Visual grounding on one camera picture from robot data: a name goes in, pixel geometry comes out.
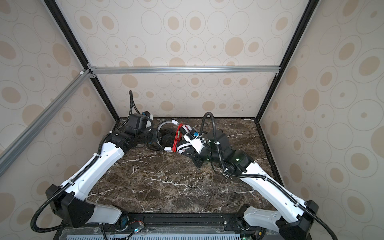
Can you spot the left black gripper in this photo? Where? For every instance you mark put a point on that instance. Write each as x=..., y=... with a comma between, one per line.
x=155, y=138

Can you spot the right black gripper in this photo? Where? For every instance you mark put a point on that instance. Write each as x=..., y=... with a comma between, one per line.
x=195, y=159

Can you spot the white black headphones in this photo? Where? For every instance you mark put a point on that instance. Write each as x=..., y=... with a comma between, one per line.
x=180, y=146

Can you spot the black blue headphones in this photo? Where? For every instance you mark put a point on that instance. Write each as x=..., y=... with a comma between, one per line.
x=166, y=137

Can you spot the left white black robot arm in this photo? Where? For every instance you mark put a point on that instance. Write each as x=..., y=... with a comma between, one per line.
x=69, y=200

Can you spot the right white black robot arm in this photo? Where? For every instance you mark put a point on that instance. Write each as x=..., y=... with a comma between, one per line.
x=292, y=218

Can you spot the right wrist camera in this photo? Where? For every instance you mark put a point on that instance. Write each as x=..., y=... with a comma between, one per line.
x=196, y=141

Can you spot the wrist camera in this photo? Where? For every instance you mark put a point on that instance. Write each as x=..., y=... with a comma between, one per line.
x=196, y=141
x=148, y=115

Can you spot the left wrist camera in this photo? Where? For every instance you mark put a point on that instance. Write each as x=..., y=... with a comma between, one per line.
x=148, y=115

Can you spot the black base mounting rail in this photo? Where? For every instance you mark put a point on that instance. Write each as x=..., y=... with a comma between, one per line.
x=177, y=226

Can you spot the horizontal aluminium rail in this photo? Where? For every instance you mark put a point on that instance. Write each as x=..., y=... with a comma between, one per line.
x=185, y=70

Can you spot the diagonal aluminium rail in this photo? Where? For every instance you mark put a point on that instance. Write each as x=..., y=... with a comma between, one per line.
x=27, y=136

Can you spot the left black corner post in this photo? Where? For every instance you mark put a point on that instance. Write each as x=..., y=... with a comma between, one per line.
x=63, y=25

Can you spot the black corner post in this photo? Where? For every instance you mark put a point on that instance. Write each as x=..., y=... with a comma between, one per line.
x=63, y=25
x=302, y=25

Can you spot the right black corner post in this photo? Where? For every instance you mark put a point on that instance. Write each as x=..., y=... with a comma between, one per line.
x=302, y=25

